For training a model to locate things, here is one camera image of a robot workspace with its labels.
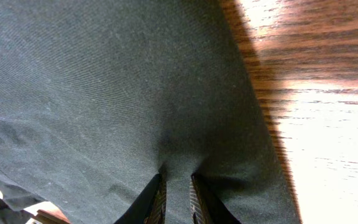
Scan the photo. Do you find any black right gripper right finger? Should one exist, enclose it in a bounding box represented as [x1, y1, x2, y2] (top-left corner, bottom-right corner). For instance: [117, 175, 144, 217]
[190, 174, 241, 224]

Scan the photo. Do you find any dark garment under pile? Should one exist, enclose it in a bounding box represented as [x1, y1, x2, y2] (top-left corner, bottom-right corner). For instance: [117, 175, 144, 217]
[0, 199, 32, 224]

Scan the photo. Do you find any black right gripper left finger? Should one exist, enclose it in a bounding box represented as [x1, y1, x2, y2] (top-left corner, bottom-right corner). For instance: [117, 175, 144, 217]
[114, 174, 167, 224]

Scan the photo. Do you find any black t-shirt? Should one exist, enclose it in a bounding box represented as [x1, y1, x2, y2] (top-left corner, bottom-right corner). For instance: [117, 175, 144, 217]
[0, 0, 300, 223]

